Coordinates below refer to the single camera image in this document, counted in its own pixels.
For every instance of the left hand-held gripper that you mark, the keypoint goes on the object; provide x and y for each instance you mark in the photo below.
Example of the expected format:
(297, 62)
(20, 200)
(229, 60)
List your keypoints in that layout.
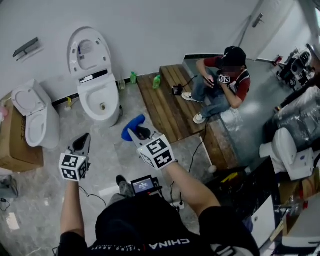
(72, 166)

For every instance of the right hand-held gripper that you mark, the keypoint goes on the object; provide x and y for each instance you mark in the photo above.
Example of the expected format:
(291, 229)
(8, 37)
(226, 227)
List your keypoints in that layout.
(157, 152)

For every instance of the blue cloth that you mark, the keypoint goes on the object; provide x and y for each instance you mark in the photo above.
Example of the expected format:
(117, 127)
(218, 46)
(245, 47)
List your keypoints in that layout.
(132, 125)

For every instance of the white oval toilet seat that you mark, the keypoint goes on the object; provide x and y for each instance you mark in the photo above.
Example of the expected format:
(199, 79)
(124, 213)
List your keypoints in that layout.
(72, 58)

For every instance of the person's right forearm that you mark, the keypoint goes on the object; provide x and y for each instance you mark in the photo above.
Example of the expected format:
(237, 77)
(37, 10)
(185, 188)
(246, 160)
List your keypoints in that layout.
(192, 190)

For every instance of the person's left forearm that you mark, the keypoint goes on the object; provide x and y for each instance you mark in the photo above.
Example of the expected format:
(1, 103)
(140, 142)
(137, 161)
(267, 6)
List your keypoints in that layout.
(72, 207)

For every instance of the yellow toilet brush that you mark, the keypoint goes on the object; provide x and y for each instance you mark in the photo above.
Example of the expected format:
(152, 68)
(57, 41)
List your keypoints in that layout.
(68, 102)

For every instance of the white smart toilet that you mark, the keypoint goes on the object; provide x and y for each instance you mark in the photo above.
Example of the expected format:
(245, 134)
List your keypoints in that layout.
(100, 100)

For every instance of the small white toilet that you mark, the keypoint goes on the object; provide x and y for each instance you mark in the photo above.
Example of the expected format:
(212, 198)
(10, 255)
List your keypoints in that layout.
(37, 125)

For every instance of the white toilet with label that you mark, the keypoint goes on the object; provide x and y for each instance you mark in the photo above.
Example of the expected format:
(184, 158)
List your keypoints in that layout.
(287, 152)

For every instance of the wooden step platform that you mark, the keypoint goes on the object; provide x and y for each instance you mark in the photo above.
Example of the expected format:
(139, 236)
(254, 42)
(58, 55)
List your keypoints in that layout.
(162, 107)

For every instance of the black screen device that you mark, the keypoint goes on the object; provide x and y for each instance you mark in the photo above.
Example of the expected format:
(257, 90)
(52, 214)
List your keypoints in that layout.
(142, 185)

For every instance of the person's leg and shoe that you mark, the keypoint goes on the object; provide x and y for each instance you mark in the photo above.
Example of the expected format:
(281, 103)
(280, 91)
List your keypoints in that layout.
(123, 187)

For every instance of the clear bottle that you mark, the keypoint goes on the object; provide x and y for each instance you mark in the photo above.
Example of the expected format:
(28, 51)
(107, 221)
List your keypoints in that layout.
(121, 84)

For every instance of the green spray bottle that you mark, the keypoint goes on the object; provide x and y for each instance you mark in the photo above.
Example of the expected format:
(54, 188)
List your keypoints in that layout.
(156, 82)

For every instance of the small green bottle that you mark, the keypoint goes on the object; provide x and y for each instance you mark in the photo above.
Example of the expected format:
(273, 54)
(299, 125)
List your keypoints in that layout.
(133, 78)

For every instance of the brown cardboard box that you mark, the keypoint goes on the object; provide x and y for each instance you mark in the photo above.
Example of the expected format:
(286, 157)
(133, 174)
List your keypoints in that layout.
(12, 147)

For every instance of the white power strip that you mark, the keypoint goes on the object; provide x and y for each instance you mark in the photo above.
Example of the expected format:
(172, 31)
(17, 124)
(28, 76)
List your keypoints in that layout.
(179, 205)

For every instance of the pink object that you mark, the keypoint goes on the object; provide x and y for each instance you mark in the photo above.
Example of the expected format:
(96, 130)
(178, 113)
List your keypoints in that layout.
(3, 112)

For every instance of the grey floor object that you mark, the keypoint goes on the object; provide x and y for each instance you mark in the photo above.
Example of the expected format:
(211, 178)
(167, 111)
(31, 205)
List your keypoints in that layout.
(8, 186)

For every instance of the person's black shirt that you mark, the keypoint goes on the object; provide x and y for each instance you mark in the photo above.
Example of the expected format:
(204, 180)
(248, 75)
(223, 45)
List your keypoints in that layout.
(150, 225)

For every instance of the white paper sheet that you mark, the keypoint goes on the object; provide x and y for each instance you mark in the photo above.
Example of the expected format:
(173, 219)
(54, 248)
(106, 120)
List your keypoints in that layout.
(13, 221)

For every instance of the black cabinet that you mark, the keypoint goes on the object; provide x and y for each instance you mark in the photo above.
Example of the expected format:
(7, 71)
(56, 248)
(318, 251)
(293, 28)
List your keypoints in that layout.
(250, 190)

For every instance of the red fire extinguisher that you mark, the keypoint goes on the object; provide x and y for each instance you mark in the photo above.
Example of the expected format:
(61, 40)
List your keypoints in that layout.
(278, 61)

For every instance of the plastic wrapped bundle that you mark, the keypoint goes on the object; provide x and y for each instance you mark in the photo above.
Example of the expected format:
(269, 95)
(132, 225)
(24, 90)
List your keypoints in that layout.
(300, 120)

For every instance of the white door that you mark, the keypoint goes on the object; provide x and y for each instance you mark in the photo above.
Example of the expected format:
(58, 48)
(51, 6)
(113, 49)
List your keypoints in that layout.
(272, 27)

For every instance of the grey machine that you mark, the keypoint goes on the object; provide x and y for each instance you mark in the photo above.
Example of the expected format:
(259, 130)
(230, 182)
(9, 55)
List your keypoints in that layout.
(296, 65)

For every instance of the grey wall paper holder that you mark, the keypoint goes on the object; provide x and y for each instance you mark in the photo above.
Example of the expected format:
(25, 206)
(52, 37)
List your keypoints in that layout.
(26, 47)

